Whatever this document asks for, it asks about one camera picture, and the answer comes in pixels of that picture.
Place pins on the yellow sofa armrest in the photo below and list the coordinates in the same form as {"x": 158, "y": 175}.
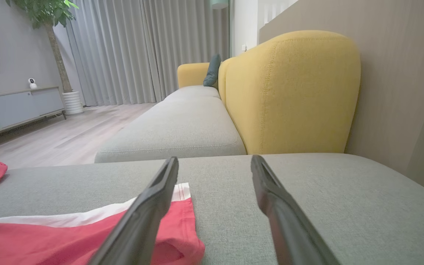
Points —
{"x": 191, "y": 73}

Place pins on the short grey sofa seat cushion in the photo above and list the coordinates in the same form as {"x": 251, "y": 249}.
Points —
{"x": 193, "y": 92}

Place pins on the long grey sofa seat cushion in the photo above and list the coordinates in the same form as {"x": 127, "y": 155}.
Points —
{"x": 182, "y": 129}

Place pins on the teal throw pillow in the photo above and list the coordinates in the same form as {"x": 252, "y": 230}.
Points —
{"x": 212, "y": 71}

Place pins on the white slatted railing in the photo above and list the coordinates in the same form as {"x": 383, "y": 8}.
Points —
{"x": 274, "y": 9}

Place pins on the narrow yellow sofa backrest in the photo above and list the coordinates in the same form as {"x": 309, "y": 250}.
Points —
{"x": 222, "y": 81}

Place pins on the white ribbed plant pot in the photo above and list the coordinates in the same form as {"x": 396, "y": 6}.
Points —
{"x": 73, "y": 103}

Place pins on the red garment white band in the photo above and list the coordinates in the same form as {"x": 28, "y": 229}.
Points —
{"x": 50, "y": 246}

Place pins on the small white security camera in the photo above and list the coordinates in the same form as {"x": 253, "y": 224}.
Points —
{"x": 32, "y": 83}

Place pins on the grey pleated curtain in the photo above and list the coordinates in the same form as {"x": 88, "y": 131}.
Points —
{"x": 190, "y": 33}
{"x": 109, "y": 51}

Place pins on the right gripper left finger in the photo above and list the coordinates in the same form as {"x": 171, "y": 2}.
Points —
{"x": 142, "y": 221}

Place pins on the grey teal media cabinet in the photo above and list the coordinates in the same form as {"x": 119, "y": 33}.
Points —
{"x": 17, "y": 106}

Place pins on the green potted tree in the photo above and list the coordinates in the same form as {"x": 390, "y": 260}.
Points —
{"x": 50, "y": 14}

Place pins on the wide yellow sofa backrest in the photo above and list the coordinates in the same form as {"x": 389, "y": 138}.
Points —
{"x": 296, "y": 95}

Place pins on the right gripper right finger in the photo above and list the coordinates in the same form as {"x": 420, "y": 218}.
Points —
{"x": 289, "y": 228}

